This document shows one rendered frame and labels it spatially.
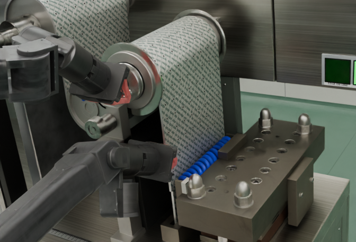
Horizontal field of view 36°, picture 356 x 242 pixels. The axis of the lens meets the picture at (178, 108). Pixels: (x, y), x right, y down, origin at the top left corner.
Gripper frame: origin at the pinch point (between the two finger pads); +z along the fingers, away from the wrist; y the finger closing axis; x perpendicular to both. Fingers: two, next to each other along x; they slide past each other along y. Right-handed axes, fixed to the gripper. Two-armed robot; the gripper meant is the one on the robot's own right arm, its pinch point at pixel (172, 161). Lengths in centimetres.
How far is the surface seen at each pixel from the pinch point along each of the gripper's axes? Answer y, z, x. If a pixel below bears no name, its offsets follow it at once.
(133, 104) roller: -5.4, -8.8, 9.9
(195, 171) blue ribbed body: 3.1, 4.2, -1.4
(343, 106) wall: -41, 281, 35
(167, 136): 0.3, -3.8, 4.8
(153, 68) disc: -0.1, -12.1, 17.0
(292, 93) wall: -77, 279, 39
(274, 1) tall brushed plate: 10.0, 14.6, 36.9
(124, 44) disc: -6.1, -14.0, 20.5
